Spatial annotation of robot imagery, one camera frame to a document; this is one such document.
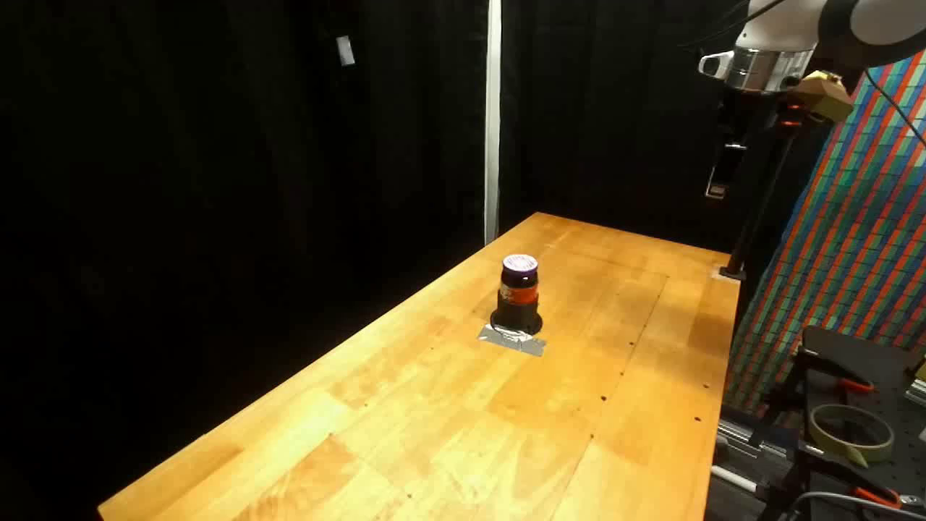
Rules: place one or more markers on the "black camera tripod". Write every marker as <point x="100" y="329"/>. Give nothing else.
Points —
<point x="766" y="199"/>

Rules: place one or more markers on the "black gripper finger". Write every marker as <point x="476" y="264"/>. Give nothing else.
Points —
<point x="721" y="175"/>

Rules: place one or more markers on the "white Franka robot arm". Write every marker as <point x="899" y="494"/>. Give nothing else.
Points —
<point x="782" y="24"/>

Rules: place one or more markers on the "tan camera block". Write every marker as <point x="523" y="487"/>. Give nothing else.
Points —
<point x="824" y="95"/>

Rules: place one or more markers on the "grey metal rail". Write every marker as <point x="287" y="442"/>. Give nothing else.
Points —
<point x="743" y="451"/>

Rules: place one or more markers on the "white vertical strip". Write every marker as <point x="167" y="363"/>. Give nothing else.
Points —
<point x="494" y="117"/>

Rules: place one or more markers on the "small silver tray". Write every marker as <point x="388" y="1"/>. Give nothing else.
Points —
<point x="510" y="341"/>

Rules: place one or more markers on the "orange black clamp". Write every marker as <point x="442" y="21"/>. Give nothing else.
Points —
<point x="873" y="497"/>
<point x="855" y="387"/>

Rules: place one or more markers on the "colourful striped board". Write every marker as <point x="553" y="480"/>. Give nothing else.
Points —
<point x="857" y="243"/>

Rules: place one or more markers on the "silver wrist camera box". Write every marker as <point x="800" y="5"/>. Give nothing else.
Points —
<point x="756" y="70"/>

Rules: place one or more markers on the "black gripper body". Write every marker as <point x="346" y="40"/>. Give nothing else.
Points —
<point x="747" y="117"/>

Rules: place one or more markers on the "beige tape roll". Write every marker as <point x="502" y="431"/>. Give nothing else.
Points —
<point x="819" y="432"/>

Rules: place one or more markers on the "black flat panel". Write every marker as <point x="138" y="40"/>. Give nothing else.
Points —
<point x="857" y="353"/>

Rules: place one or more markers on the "small white tag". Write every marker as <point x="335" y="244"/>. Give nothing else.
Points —
<point x="346" y="50"/>

